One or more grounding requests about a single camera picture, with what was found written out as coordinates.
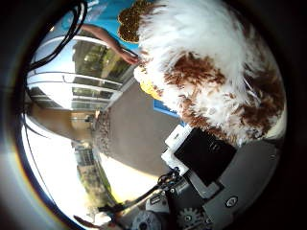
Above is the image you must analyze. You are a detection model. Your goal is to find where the white brown spotted plush toy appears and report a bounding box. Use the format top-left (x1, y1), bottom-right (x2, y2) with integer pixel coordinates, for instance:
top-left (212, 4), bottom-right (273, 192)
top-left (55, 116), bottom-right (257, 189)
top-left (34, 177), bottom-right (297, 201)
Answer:
top-left (116, 0), bottom-right (288, 149)

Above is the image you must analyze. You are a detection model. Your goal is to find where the round blue table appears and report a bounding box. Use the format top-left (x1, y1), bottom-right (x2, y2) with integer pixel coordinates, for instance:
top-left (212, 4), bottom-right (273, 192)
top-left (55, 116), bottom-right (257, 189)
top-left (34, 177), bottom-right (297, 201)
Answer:
top-left (60, 0), bottom-right (187, 127)

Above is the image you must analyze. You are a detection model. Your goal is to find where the glass window wall frame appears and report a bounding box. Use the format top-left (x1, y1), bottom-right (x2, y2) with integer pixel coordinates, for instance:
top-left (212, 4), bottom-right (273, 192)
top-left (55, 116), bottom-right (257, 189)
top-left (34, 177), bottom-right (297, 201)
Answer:
top-left (26, 34), bottom-right (139, 112)

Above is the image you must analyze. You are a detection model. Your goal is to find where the black cable bundle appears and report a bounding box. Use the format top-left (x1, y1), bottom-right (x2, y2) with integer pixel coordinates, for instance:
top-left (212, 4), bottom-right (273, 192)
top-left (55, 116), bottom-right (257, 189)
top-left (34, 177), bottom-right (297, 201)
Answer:
top-left (28, 0), bottom-right (89, 72)

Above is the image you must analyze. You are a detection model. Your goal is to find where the black cable at robot hand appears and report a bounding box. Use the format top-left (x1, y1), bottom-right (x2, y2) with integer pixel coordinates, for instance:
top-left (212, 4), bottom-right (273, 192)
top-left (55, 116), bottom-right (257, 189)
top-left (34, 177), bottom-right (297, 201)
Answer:
top-left (96, 169), bottom-right (180, 215)

